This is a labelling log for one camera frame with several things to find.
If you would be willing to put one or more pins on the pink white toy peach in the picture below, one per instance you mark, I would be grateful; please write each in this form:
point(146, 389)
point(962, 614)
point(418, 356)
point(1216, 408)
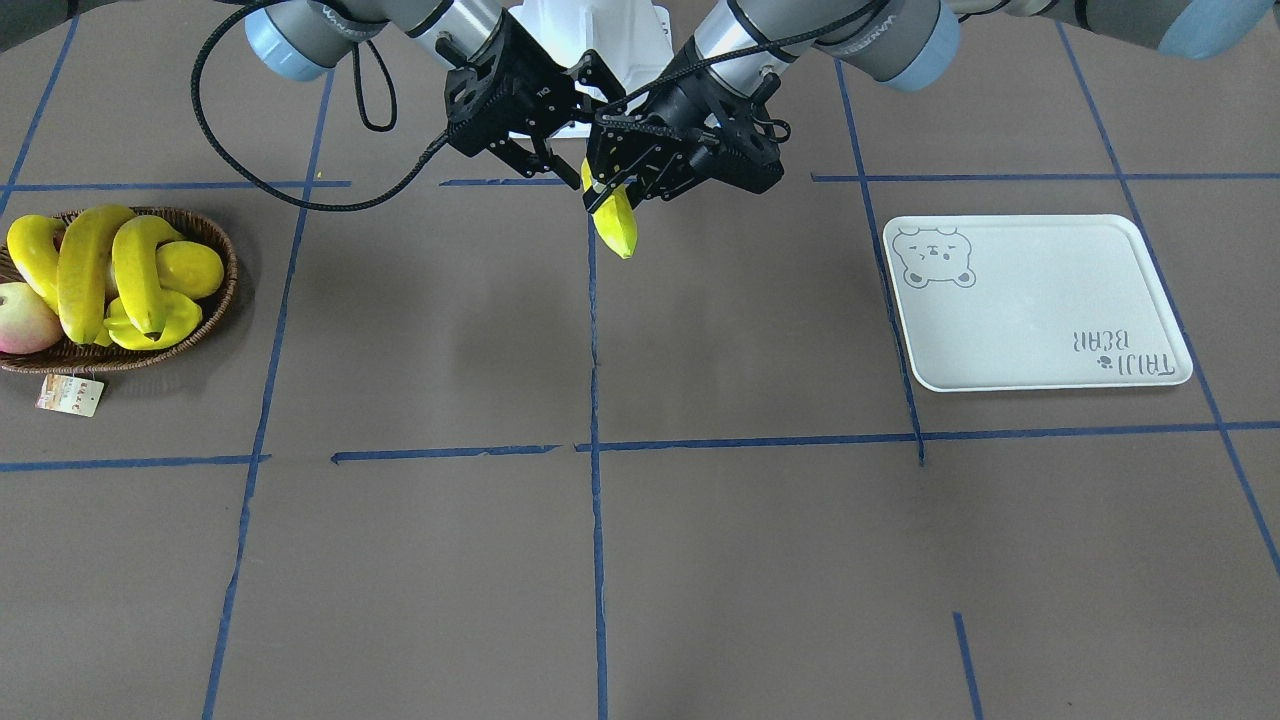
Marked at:
point(28, 324)

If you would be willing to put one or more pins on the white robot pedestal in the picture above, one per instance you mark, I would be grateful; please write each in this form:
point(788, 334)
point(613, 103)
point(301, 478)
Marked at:
point(632, 37)

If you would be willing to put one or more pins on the long yellow toy banana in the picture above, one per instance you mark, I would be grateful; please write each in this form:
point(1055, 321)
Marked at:
point(133, 259)

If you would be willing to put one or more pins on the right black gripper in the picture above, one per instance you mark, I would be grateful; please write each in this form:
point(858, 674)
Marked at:
point(517, 88)

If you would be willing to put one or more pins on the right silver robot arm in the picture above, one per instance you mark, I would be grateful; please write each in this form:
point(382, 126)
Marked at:
point(301, 39)

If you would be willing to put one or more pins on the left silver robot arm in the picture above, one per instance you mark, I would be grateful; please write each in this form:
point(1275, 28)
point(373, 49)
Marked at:
point(908, 45)

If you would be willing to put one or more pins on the glossy yellow toy banana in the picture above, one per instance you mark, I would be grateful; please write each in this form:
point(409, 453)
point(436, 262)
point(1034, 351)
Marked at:
point(32, 242)

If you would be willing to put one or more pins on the white rectangular bear tray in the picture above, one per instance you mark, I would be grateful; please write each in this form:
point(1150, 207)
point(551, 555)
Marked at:
point(1006, 302)

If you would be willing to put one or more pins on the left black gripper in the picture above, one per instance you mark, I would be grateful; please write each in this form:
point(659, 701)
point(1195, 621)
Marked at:
point(678, 108)

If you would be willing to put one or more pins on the brown woven wicker basket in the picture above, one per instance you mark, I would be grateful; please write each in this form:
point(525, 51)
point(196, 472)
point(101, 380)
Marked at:
point(68, 358)

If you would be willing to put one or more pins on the orange yellow toy mango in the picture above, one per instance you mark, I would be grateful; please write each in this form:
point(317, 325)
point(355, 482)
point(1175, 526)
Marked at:
point(193, 269)

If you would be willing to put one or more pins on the light yellow-green toy banana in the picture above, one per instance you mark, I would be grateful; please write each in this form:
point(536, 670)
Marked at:
point(616, 227)

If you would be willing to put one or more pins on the paper tag on basket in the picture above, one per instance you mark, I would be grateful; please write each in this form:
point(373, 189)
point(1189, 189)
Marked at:
point(70, 394)

